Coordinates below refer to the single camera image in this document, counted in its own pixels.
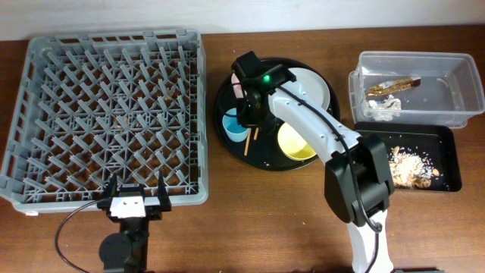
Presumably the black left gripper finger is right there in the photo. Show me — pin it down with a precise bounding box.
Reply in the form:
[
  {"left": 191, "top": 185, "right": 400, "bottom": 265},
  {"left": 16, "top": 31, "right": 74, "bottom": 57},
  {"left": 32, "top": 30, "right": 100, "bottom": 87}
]
[
  {"left": 157, "top": 171, "right": 169, "bottom": 207},
  {"left": 102, "top": 174, "right": 117, "bottom": 199}
]

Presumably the pink cup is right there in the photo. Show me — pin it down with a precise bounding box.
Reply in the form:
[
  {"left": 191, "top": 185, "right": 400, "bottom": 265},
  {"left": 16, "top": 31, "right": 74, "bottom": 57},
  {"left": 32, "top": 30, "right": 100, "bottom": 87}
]
[{"left": 231, "top": 74, "right": 243, "bottom": 99}]

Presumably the blue cup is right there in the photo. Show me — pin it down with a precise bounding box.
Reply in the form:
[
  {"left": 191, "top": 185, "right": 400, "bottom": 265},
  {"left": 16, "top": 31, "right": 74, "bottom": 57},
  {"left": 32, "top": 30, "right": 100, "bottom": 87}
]
[{"left": 222, "top": 108, "right": 249, "bottom": 143}]

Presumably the yellow bowl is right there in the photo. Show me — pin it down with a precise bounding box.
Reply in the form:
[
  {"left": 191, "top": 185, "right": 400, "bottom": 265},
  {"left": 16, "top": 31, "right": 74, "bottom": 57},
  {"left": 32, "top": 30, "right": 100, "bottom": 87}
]
[{"left": 277, "top": 123, "right": 317, "bottom": 161}]

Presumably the brown Nescafe Gold sachet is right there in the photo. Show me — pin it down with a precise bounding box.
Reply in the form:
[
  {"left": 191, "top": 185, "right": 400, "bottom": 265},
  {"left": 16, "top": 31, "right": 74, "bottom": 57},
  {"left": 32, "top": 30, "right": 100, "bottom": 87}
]
[{"left": 365, "top": 76, "right": 421, "bottom": 97}]

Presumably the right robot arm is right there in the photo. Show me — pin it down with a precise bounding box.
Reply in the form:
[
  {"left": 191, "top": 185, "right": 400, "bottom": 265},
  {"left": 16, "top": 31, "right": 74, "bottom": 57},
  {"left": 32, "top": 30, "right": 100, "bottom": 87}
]
[{"left": 231, "top": 52, "right": 394, "bottom": 272}]

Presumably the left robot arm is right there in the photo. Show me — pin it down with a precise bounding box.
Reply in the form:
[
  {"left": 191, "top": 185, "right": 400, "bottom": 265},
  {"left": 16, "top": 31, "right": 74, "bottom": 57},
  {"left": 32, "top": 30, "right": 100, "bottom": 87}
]
[{"left": 97, "top": 174, "right": 172, "bottom": 273}]

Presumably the grey dishwasher rack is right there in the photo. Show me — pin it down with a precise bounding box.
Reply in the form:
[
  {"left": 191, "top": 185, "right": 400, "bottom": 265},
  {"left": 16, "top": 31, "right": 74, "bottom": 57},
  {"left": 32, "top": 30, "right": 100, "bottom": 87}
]
[{"left": 1, "top": 30, "right": 209, "bottom": 215}]

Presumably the clear plastic waste bin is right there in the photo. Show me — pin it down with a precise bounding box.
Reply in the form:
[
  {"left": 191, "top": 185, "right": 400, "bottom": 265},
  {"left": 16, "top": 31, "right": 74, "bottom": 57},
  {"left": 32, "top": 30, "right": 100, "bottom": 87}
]
[{"left": 349, "top": 51, "right": 484, "bottom": 128}]

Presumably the left wooden chopstick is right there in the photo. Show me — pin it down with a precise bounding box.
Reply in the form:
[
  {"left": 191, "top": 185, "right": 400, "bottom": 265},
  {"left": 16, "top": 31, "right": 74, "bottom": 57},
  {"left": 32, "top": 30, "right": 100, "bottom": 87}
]
[{"left": 243, "top": 128, "right": 252, "bottom": 156}]

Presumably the wooden chopstick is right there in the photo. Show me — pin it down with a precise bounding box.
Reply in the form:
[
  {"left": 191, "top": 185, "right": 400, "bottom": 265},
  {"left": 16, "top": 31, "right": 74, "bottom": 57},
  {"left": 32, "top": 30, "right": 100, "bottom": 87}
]
[
  {"left": 243, "top": 128, "right": 252, "bottom": 156},
  {"left": 253, "top": 127, "right": 259, "bottom": 140}
]

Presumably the right wooden chopstick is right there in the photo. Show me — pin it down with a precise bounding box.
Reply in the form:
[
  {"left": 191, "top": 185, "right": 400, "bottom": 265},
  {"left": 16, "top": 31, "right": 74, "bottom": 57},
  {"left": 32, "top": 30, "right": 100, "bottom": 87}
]
[{"left": 253, "top": 127, "right": 259, "bottom": 140}]

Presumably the round black tray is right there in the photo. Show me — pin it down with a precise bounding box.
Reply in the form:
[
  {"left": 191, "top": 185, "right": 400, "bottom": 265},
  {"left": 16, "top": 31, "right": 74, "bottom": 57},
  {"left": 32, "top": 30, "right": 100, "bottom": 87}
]
[{"left": 211, "top": 57, "right": 341, "bottom": 171}]

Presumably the grey plate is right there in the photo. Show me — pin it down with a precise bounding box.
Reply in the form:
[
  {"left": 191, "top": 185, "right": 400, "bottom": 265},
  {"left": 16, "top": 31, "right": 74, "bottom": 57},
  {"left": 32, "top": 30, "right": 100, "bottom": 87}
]
[{"left": 289, "top": 67, "right": 330, "bottom": 110}]

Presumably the crumpled white tissue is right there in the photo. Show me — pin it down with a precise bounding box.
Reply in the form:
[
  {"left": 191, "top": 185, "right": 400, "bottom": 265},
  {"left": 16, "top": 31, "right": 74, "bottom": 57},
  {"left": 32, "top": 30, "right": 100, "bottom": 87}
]
[{"left": 362, "top": 95, "right": 402, "bottom": 121}]

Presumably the food scraps and rice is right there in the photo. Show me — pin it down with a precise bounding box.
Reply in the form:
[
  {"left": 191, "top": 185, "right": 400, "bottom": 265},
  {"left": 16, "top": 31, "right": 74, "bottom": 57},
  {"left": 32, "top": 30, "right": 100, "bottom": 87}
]
[{"left": 389, "top": 146, "right": 441, "bottom": 189}]

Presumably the black rectangular tray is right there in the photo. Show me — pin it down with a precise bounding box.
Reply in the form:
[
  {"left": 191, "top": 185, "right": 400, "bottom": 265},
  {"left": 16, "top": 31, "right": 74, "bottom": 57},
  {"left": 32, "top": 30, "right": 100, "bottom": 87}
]
[{"left": 355, "top": 122, "right": 462, "bottom": 192}]

